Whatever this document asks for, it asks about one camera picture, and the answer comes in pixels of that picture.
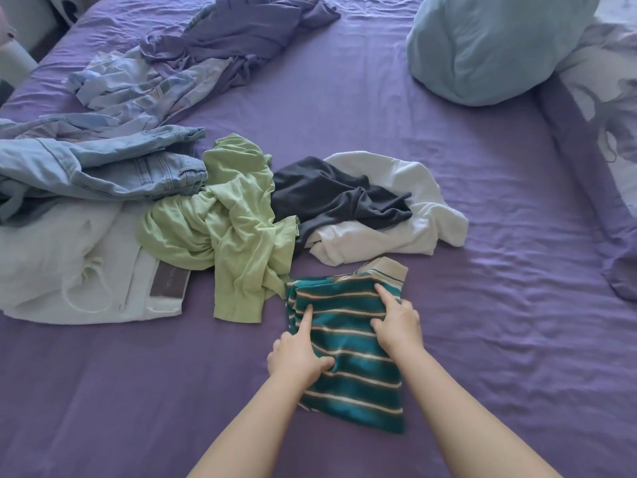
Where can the purple garment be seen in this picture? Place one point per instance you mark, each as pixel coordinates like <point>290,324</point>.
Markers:
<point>249,29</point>

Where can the person's left thumb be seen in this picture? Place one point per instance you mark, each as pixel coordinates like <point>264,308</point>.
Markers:
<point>324,365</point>

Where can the teal striped shirt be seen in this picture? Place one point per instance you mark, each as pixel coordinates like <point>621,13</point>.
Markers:
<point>356,353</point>

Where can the person's right thumb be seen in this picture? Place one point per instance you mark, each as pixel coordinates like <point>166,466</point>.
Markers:
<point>380,326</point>

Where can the person's right hand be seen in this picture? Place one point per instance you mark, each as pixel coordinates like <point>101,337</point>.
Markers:
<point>400,331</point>

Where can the white jeans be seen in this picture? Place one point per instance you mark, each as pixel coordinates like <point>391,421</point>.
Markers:
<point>59,258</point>

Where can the person's left hand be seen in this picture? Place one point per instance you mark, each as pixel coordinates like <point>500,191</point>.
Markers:
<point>293,358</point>

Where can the light blue pillow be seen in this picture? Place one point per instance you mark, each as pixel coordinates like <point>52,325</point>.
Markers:
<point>492,44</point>

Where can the white bedside furniture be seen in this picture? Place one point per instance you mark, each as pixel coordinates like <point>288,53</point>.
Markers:
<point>22,29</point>

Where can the light green shirt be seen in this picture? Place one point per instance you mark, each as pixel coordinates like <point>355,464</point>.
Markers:
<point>234,228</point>

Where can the person's left forearm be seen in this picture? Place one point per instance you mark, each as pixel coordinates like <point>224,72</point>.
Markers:
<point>249,428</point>

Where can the dark grey garment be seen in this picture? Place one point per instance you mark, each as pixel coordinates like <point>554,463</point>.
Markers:
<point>328,199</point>

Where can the light blue denim jeans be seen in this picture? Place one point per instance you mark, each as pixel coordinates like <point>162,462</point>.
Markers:
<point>99,164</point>

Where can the purple bed sheet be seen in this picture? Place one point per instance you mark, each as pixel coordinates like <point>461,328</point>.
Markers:
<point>497,318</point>

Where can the pale blue patterned garment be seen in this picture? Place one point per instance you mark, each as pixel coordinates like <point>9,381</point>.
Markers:
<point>134,89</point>

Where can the black and white patterned object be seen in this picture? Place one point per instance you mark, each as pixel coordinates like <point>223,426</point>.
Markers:
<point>69,7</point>

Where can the person's right forearm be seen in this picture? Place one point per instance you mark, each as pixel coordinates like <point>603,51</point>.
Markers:
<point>463,423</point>

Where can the white shirt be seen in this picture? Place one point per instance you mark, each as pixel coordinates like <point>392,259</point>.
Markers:
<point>423,214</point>

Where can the purple floral duvet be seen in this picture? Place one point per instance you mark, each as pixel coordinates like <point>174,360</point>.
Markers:
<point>597,144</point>

